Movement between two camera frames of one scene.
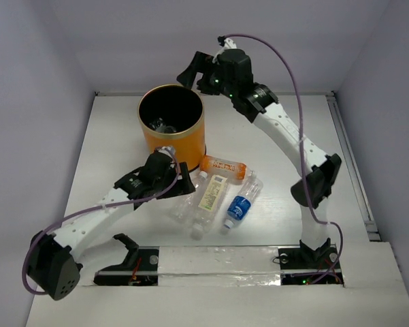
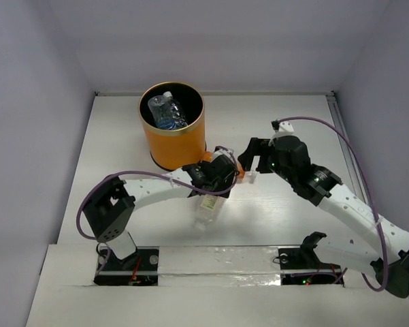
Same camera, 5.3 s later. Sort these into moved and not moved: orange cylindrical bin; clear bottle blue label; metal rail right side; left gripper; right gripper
Moved: clear bottle blue label; right gripper; left gripper
Not moved: orange cylindrical bin; metal rail right side
